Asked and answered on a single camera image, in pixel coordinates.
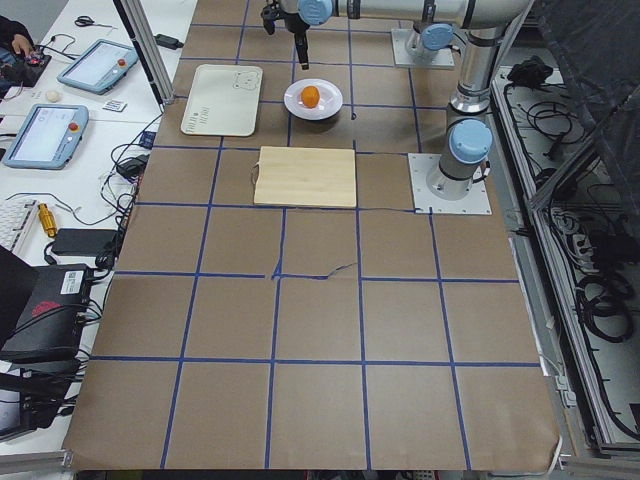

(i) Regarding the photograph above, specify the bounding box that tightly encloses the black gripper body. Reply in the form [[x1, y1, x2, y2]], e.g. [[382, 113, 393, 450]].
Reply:
[[279, 0, 310, 35]]

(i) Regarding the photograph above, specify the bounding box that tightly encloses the orange fruit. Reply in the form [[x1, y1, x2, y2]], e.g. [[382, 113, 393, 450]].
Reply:
[[300, 85, 321, 109]]

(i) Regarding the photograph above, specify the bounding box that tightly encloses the white round plate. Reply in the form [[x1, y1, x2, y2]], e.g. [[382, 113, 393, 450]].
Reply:
[[283, 78, 343, 121]]

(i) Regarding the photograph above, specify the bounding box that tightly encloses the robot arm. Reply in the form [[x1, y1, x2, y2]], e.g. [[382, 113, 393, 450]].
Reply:
[[407, 23, 454, 64], [261, 0, 532, 125]]

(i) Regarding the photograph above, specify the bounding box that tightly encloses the cream bear tray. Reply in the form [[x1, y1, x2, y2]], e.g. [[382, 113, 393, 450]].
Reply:
[[180, 64, 263, 137]]

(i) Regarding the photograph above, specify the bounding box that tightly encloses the bamboo cutting board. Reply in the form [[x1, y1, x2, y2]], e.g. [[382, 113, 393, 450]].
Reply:
[[254, 146, 357, 208]]

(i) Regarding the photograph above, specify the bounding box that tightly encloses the blue teach pendant far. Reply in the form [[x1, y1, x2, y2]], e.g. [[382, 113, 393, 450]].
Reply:
[[57, 39, 138, 94]]

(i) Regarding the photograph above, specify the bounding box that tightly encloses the blue teach pendant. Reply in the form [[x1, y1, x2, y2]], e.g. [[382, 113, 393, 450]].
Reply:
[[2, 104, 89, 170], [57, 39, 138, 94]]

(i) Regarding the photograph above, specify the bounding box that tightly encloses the blue teach pendant near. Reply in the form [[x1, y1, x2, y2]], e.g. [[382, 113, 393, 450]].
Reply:
[[2, 104, 89, 170]]

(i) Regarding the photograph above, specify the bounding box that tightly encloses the black power adapter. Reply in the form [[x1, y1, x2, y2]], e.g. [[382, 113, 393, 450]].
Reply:
[[51, 228, 116, 256]]

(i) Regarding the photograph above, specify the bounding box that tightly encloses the gold metal cylinder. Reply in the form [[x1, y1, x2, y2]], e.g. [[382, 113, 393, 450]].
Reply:
[[38, 203, 58, 238]]

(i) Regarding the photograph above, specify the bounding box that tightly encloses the black mini computer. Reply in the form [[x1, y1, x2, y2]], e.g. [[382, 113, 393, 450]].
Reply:
[[1, 260, 92, 364]]

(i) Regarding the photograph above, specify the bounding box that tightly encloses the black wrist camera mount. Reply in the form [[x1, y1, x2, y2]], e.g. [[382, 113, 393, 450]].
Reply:
[[261, 0, 280, 35]]

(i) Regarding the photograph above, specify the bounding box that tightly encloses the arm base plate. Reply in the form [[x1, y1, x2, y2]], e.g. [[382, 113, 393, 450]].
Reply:
[[391, 29, 455, 70], [408, 153, 492, 215]]

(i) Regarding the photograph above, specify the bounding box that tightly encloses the aluminium frame post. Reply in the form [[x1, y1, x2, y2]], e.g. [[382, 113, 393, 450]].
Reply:
[[112, 0, 175, 106]]

